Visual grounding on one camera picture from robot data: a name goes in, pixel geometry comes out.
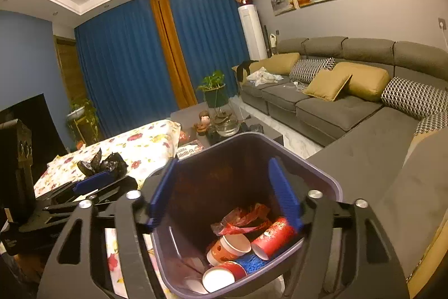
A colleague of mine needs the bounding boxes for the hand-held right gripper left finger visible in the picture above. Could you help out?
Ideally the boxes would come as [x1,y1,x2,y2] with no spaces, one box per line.
[37,158,180,299]

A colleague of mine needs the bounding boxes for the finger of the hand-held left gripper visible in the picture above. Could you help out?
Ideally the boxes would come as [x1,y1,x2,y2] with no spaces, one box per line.
[44,176,139,214]
[45,171,120,202]

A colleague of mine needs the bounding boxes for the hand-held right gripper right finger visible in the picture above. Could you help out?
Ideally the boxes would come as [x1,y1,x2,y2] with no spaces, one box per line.
[268,158,410,299]

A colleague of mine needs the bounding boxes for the black plastic bag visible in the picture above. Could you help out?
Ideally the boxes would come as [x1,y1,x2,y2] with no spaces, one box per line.
[77,148,128,179]

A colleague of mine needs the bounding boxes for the red paper cup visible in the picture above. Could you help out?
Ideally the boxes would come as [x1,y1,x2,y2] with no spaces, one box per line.
[251,218,298,261]
[202,261,247,293]

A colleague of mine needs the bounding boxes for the pink plastic bag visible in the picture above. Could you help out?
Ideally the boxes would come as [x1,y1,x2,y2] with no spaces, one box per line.
[211,204,272,237]

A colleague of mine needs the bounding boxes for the purple plastic trash bin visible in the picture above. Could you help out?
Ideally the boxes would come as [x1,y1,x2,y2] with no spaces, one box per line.
[150,132,345,298]

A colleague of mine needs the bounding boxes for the blue foam net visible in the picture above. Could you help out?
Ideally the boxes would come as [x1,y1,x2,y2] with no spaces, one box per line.
[235,252,271,274]

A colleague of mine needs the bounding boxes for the orange and white paper cup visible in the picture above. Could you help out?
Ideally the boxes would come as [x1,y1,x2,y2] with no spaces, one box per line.
[206,234,252,266]

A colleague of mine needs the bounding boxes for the floral bed sheet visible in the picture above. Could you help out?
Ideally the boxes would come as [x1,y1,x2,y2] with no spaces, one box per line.
[33,120,181,299]

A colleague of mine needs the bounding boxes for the wooden plant stand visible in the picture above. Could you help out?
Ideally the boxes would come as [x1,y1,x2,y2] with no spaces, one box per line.
[68,117,99,146]

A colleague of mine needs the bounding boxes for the patterned packet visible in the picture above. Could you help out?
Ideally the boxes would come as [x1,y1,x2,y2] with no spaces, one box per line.
[176,141,204,159]

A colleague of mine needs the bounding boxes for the black television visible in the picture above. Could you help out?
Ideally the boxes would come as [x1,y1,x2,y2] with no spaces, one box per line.
[0,93,68,163]

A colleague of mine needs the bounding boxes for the trailing plant in white pot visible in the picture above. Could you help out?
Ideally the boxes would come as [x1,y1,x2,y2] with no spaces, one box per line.
[66,99,100,142]

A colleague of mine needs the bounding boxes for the grey coffee table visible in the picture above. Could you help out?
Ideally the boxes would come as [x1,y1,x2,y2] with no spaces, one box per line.
[170,102,285,150]

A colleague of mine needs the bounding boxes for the glass teapot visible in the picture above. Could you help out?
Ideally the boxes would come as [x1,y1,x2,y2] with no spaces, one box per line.
[214,116,241,137]

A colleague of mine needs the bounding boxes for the grey sofa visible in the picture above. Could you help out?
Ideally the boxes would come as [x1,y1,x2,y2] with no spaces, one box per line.
[233,36,448,299]

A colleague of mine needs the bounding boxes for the pothos in dark green pot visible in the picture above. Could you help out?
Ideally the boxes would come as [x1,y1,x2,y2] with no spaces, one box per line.
[197,71,229,109]

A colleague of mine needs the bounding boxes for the blue curtain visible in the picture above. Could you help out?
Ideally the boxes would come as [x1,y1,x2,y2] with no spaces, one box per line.
[74,0,177,139]
[167,0,251,104]

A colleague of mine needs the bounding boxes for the small yellow cushion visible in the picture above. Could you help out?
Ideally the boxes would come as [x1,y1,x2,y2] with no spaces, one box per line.
[303,69,353,101]

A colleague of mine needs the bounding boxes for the wooden door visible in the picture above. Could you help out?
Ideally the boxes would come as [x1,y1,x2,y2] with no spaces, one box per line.
[53,36,87,101]

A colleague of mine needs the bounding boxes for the white cloth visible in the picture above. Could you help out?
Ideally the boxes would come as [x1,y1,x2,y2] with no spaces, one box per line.
[247,67,283,87]

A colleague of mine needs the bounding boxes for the black and white patterned cushion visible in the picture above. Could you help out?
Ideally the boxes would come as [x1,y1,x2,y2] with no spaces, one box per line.
[414,112,448,137]
[381,77,448,121]
[289,57,336,84]

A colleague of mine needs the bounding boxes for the black cloth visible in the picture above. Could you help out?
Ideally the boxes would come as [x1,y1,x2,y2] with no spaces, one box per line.
[235,60,260,82]

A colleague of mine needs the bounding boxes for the orange curtain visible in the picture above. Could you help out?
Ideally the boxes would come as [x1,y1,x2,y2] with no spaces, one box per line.
[149,0,198,110]

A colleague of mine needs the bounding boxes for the large yellow cushion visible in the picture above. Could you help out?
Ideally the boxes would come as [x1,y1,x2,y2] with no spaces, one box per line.
[332,61,390,102]

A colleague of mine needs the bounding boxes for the white standing air conditioner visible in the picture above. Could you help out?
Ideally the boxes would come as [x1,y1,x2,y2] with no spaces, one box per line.
[238,5,268,61]

